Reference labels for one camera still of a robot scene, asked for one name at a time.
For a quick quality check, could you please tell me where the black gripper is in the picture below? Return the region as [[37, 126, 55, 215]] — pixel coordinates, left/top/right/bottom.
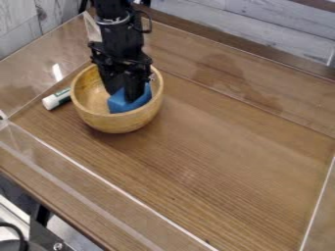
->
[[90, 16, 154, 102]]

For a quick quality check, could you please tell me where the blue foam block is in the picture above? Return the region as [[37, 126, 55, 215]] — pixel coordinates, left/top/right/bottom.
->
[[106, 82, 153, 114]]

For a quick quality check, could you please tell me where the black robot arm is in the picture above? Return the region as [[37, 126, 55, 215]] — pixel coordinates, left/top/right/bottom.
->
[[89, 0, 154, 103]]

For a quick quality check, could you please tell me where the brown wooden bowl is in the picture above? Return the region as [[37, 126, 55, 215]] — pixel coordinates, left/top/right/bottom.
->
[[71, 65, 165, 133]]

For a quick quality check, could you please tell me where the black metal table leg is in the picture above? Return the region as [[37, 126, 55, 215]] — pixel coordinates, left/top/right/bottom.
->
[[34, 205, 51, 226]]

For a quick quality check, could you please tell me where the clear acrylic corner bracket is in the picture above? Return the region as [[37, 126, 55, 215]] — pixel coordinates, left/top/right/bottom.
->
[[83, 12, 102, 42]]

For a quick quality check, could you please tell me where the black cable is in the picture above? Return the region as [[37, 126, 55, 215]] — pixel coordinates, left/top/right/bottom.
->
[[0, 222, 30, 251]]

